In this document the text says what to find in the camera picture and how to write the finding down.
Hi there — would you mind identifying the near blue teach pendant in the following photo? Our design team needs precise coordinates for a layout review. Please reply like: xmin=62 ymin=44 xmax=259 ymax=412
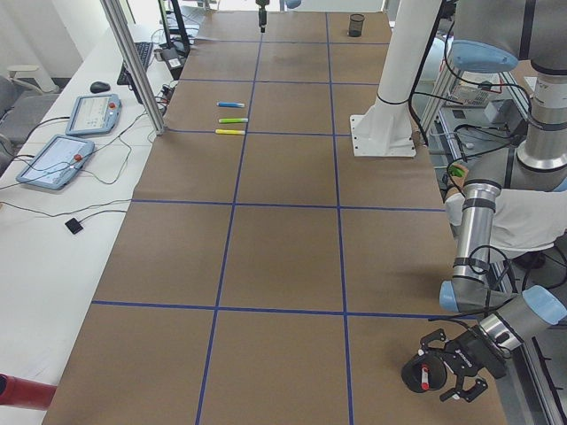
xmin=16 ymin=135 xmax=95 ymax=190

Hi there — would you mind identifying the yellow marker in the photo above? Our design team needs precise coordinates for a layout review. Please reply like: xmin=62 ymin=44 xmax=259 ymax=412
xmin=214 ymin=129 xmax=246 ymax=135

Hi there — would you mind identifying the blue teach pendant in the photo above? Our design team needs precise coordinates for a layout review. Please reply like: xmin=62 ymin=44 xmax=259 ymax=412
xmin=16 ymin=135 xmax=95 ymax=190
xmin=66 ymin=94 xmax=121 ymax=136

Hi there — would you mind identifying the small black sensor box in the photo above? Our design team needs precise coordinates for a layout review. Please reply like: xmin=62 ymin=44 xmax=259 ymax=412
xmin=65 ymin=218 xmax=83 ymax=235

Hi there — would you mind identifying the black computer mouse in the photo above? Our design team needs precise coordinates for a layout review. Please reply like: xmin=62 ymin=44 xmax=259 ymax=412
xmin=89 ymin=81 xmax=111 ymax=94

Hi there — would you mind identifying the green marker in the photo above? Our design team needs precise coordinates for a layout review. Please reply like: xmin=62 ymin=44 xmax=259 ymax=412
xmin=218 ymin=118 xmax=249 ymax=124

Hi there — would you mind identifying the blue marker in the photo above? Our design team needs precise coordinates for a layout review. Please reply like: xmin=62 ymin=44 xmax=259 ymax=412
xmin=217 ymin=102 xmax=245 ymax=108

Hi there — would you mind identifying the seated person in white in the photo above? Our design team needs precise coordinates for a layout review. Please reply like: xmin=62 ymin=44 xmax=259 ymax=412
xmin=444 ymin=163 xmax=566 ymax=259

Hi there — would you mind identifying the brown paper table mat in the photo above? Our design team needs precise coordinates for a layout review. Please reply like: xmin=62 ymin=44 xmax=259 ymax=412
xmin=45 ymin=12 xmax=506 ymax=424

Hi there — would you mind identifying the black solid cup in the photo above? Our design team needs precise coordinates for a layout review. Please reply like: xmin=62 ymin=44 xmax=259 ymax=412
xmin=401 ymin=353 xmax=447 ymax=393

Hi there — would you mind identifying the white camera pole stand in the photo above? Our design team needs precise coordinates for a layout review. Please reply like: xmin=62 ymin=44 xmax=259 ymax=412
xmin=350 ymin=0 xmax=441 ymax=158

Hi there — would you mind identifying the red thermos bottle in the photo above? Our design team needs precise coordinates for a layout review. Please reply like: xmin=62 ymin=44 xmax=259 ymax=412
xmin=1 ymin=374 xmax=57 ymax=411

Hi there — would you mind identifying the aluminium frame post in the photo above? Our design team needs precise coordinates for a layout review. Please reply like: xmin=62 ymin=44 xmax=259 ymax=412
xmin=100 ymin=0 xmax=165 ymax=135

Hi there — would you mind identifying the black keyboard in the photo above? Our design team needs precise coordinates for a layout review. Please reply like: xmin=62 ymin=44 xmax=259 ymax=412
xmin=116 ymin=42 xmax=154 ymax=87

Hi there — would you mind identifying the red capped white marker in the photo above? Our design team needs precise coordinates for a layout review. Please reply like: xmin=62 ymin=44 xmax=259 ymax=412
xmin=420 ymin=364 xmax=430 ymax=391

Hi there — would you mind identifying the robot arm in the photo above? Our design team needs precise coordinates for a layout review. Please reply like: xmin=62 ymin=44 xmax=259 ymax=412
xmin=402 ymin=1 xmax=566 ymax=402
xmin=255 ymin=0 xmax=302 ymax=34

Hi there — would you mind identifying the far blue teach pendant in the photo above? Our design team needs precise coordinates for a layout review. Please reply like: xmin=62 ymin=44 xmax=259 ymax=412
xmin=66 ymin=94 xmax=121 ymax=136

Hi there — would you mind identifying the black mesh pen cup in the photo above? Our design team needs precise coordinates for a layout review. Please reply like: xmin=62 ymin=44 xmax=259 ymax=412
xmin=347 ymin=13 xmax=365 ymax=37

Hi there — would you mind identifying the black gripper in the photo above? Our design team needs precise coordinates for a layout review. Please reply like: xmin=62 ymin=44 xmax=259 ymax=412
xmin=256 ymin=0 xmax=268 ymax=34
xmin=420 ymin=328 xmax=507 ymax=402

